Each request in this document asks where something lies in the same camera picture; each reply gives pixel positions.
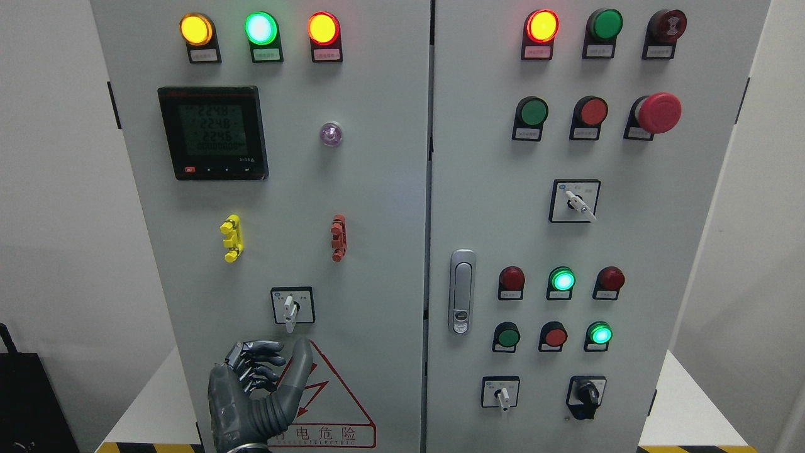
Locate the red emergency stop button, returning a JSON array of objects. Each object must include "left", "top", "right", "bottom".
[{"left": 623, "top": 92, "right": 682, "bottom": 141}]

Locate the orange indicator light right door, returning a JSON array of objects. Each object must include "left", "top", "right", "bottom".
[{"left": 521, "top": 9, "right": 560, "bottom": 61}]

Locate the silver door lock handle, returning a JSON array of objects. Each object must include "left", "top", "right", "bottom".
[{"left": 448, "top": 249, "right": 475, "bottom": 335}]

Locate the yellow terminal connector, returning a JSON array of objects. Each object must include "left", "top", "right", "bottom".
[{"left": 219, "top": 214, "right": 244, "bottom": 263}]

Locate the white selector switch bottom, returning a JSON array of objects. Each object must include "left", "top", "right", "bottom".
[{"left": 481, "top": 376, "right": 520, "bottom": 415}]

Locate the lit green indicator middle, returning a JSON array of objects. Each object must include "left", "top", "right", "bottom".
[{"left": 546, "top": 266, "right": 575, "bottom": 301}]

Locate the orange indicator light door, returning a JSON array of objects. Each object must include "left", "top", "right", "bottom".
[
  {"left": 308, "top": 11, "right": 343, "bottom": 62},
  {"left": 521, "top": 9, "right": 560, "bottom": 61}
]

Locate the red push button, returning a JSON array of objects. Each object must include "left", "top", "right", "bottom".
[
  {"left": 569, "top": 96, "right": 609, "bottom": 141},
  {"left": 538, "top": 321, "right": 567, "bottom": 352}
]

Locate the grey electrical control cabinet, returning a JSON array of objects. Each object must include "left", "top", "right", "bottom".
[{"left": 91, "top": 1, "right": 770, "bottom": 452}]

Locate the dark red indicator light right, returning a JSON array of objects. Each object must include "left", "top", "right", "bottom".
[{"left": 592, "top": 266, "right": 626, "bottom": 301}]

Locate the red terminal connector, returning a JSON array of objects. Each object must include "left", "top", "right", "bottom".
[{"left": 330, "top": 214, "right": 348, "bottom": 262}]

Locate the white selector switch right upper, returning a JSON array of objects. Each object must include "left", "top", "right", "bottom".
[{"left": 548, "top": 179, "right": 601, "bottom": 223}]

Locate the white selector switch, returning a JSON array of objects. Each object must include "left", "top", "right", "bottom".
[
  {"left": 481, "top": 376, "right": 520, "bottom": 415},
  {"left": 548, "top": 179, "right": 601, "bottom": 223}
]

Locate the lit green push button lower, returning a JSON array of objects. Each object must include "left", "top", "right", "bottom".
[{"left": 584, "top": 321, "right": 613, "bottom": 352}]

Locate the black rotary knob switch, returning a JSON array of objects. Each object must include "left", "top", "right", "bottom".
[{"left": 566, "top": 376, "right": 607, "bottom": 420}]

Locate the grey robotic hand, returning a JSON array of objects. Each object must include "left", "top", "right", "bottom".
[{"left": 208, "top": 337, "right": 313, "bottom": 452}]

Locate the black case with handle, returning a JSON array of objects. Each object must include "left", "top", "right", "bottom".
[{"left": 1, "top": 324, "right": 78, "bottom": 452}]

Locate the dark red buzzer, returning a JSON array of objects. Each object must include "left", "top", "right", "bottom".
[{"left": 641, "top": 9, "right": 687, "bottom": 60}]

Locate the red push button upper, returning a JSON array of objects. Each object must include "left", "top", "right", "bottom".
[{"left": 569, "top": 96, "right": 609, "bottom": 141}]

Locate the yellow indicator light top left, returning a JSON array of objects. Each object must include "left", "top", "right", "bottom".
[{"left": 179, "top": 12, "right": 221, "bottom": 64}]

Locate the orange indicator light left door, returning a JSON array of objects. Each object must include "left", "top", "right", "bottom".
[{"left": 308, "top": 11, "right": 343, "bottom": 62}]

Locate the lit green indicator light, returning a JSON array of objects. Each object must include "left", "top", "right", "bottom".
[{"left": 243, "top": 11, "right": 284, "bottom": 63}]

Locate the black digital power meter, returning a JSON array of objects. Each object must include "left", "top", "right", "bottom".
[{"left": 158, "top": 86, "right": 269, "bottom": 181}]

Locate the dark red indicator light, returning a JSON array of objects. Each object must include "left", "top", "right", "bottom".
[
  {"left": 592, "top": 266, "right": 626, "bottom": 301},
  {"left": 497, "top": 265, "right": 526, "bottom": 301}
]

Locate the red electric hazard warning sticker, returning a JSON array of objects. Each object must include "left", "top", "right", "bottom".
[{"left": 268, "top": 342, "right": 377, "bottom": 449}]

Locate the white selector switch door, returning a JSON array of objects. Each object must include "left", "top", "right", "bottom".
[{"left": 270, "top": 286, "right": 316, "bottom": 333}]

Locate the red push button lower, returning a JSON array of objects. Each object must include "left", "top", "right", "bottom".
[{"left": 538, "top": 321, "right": 567, "bottom": 352}]

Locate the small clear purple lamp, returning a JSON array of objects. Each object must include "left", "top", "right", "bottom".
[{"left": 319, "top": 121, "right": 344, "bottom": 147}]

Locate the green push button upper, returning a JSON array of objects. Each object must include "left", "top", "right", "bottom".
[{"left": 511, "top": 96, "right": 549, "bottom": 142}]

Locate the unlit green indicator light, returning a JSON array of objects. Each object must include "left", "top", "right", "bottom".
[{"left": 582, "top": 8, "right": 624, "bottom": 59}]

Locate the dark red indicator light left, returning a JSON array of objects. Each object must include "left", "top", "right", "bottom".
[{"left": 497, "top": 265, "right": 526, "bottom": 301}]

